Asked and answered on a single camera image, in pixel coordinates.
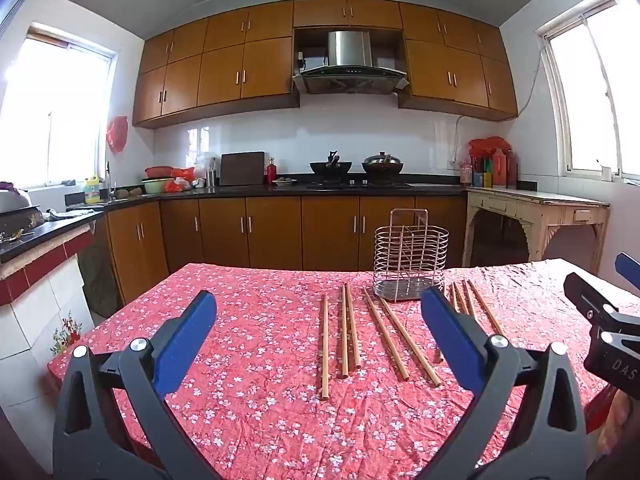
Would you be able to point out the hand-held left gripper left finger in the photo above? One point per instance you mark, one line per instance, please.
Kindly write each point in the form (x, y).
(185, 340)

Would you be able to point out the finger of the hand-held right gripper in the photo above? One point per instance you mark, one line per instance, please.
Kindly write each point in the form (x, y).
(580, 290)
(627, 267)

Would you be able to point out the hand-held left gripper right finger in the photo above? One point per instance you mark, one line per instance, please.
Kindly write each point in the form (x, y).
(450, 335)

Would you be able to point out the set of wooden chopsticks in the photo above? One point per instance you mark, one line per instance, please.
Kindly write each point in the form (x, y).
(324, 340)

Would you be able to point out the person's right hand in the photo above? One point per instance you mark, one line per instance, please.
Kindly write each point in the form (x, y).
(615, 425)

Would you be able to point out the beige wooden side table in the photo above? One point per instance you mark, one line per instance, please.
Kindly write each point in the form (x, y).
(530, 210)

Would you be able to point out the red floral tablecloth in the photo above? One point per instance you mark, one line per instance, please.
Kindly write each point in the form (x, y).
(280, 410)

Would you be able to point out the red plastic oil bottle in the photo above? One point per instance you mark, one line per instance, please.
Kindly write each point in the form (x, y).
(512, 170)
(500, 170)

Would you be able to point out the brown wooden base cabinets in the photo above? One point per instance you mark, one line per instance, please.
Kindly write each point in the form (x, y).
(275, 230)

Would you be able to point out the yellow blue box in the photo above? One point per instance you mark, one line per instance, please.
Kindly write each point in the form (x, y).
(482, 180)

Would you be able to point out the steel sink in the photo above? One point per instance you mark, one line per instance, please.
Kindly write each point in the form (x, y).
(125, 200)

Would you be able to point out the red white tiled counter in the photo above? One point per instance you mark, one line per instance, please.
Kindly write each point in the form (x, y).
(40, 285)

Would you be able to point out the green basin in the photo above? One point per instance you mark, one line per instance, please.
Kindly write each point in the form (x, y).
(157, 185)

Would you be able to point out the pink bottle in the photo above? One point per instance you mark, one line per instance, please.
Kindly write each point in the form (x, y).
(466, 174)

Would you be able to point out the black kitchen countertop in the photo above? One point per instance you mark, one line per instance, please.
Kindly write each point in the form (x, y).
(250, 190)

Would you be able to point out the metal canister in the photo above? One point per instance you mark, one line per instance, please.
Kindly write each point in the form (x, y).
(211, 177)

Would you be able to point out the crumpled red plastic bag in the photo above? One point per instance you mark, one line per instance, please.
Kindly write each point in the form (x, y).
(180, 175)

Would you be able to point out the red basin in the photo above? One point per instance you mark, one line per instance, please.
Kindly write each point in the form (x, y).
(159, 171)

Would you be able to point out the red bag over bottles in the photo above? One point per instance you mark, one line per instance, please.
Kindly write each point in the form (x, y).
(487, 145)

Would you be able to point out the grey cloth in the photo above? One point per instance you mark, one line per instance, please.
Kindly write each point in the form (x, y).
(65, 213)

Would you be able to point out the black gas stove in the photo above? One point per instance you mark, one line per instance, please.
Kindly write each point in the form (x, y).
(360, 185)

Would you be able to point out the yellow detergent bottle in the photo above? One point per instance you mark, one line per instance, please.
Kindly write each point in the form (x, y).
(92, 191)

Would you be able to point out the metal faucet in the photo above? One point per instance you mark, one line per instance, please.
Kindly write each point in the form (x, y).
(108, 180)

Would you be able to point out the white plastic bag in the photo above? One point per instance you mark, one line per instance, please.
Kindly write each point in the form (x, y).
(202, 162)

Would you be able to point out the dark cutting board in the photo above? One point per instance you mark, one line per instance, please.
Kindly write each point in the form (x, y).
(242, 170)

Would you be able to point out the black wok with lid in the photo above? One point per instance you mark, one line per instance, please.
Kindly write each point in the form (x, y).
(382, 165)

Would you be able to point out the plate of food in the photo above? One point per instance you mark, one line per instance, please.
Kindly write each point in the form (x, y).
(285, 182)

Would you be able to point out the small red bottle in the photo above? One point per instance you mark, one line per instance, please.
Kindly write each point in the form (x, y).
(271, 172)

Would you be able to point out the black pan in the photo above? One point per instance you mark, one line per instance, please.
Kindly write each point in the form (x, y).
(20, 217)

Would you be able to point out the hanging red plastic bag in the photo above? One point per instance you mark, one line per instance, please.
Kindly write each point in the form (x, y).
(117, 135)

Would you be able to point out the steel range hood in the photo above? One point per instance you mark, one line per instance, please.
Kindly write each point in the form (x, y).
(348, 50)

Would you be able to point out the window with white frame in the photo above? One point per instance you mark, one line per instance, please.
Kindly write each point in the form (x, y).
(50, 110)
(600, 85)

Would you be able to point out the brown wooden wall cabinet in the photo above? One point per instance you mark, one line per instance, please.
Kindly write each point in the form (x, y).
(345, 12)
(450, 70)
(220, 70)

